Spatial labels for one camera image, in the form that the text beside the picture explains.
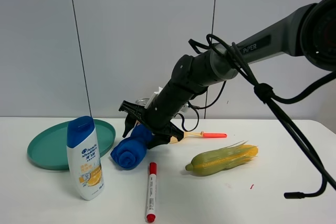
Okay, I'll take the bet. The gold energy drink can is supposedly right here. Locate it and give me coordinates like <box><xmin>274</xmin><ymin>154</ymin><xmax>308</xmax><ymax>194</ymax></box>
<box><xmin>135</xmin><ymin>98</ymin><xmax>150</xmax><ymax>108</ymax></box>

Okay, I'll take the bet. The yellow spatula red handle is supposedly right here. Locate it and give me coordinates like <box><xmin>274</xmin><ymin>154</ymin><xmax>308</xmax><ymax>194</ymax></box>
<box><xmin>182</xmin><ymin>131</ymin><xmax>227</xmax><ymax>139</ymax></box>

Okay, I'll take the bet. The black cable bundle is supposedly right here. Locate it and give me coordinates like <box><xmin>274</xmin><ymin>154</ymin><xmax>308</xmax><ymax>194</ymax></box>
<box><xmin>188</xmin><ymin>34</ymin><xmax>336</xmax><ymax>200</ymax></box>

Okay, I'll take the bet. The toy corn cob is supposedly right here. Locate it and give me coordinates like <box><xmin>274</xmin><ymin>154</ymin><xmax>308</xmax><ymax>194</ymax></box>
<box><xmin>185</xmin><ymin>142</ymin><xmax>259</xmax><ymax>176</ymax></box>

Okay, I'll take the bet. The blue towel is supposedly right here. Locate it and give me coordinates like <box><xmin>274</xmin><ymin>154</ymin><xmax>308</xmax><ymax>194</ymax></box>
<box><xmin>110</xmin><ymin>124</ymin><xmax>153</xmax><ymax>170</ymax></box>

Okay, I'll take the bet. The teal round plate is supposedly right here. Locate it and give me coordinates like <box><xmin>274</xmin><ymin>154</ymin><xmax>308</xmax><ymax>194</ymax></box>
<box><xmin>27</xmin><ymin>119</ymin><xmax>116</xmax><ymax>170</ymax></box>

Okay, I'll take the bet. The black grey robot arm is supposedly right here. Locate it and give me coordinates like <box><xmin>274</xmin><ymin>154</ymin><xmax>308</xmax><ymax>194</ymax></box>
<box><xmin>120</xmin><ymin>0</ymin><xmax>335</xmax><ymax>148</ymax></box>

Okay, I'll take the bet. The red white marker pen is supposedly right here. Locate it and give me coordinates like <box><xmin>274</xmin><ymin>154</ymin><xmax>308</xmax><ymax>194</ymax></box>
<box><xmin>146</xmin><ymin>162</ymin><xmax>157</xmax><ymax>223</ymax></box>

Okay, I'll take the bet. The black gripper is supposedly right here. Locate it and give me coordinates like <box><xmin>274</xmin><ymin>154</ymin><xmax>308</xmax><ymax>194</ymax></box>
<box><xmin>119</xmin><ymin>87</ymin><xmax>185</xmax><ymax>150</ymax></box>

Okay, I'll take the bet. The white blue shampoo bottle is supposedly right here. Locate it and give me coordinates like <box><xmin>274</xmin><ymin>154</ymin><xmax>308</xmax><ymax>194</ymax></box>
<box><xmin>67</xmin><ymin>116</ymin><xmax>104</xmax><ymax>201</ymax></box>

